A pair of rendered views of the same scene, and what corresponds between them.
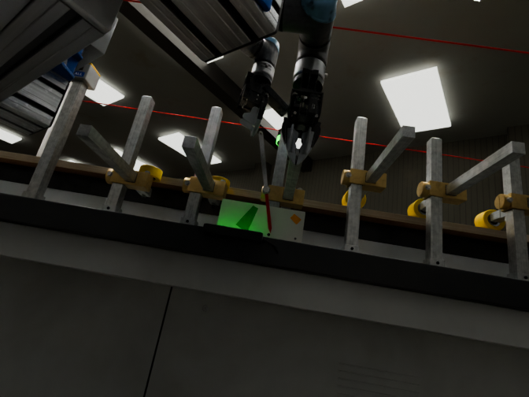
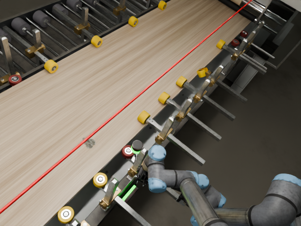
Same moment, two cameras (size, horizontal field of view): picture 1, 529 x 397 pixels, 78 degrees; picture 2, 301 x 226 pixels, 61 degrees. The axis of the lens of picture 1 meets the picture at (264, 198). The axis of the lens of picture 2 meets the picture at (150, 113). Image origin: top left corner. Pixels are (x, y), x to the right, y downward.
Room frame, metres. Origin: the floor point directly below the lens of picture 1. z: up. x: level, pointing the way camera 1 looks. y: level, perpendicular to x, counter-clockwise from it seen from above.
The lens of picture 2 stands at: (0.85, 0.66, 2.31)
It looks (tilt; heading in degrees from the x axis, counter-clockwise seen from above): 51 degrees down; 285
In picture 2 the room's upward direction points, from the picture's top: 23 degrees clockwise
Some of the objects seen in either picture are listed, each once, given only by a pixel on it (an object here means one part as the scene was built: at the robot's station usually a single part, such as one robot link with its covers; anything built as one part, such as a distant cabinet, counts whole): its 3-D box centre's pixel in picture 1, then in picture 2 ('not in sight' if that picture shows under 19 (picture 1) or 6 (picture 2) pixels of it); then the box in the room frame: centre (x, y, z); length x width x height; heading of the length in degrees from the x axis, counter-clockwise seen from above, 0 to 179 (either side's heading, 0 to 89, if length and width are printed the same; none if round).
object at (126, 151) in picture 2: not in sight; (126, 154); (1.09, -0.08, 0.85); 0.08 x 0.08 x 0.11
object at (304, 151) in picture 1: (305, 143); not in sight; (0.64, -0.07, 0.86); 0.06 x 0.03 x 0.09; 177
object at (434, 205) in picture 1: (434, 205); (178, 119); (0.96, -0.53, 0.90); 0.03 x 0.03 x 0.48; 87
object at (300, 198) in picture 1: (282, 197); (136, 166); (0.99, -0.06, 0.84); 0.13 x 0.06 x 0.05; 87
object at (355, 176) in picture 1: (363, 179); (163, 134); (0.97, -0.30, 0.94); 0.13 x 0.06 x 0.05; 87
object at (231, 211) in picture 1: (260, 220); (131, 180); (0.96, 0.00, 0.75); 0.26 x 0.01 x 0.10; 87
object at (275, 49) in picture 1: (266, 55); (155, 157); (0.90, 0.08, 1.31); 0.09 x 0.08 x 0.11; 127
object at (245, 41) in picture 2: not in sight; (232, 59); (0.90, -1.53, 0.90); 0.03 x 0.03 x 0.48; 87
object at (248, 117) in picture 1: (251, 119); not in sight; (0.89, 0.08, 1.04); 0.06 x 0.03 x 0.09; 107
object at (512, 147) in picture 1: (457, 185); (191, 117); (0.89, -0.57, 0.95); 0.50 x 0.04 x 0.04; 177
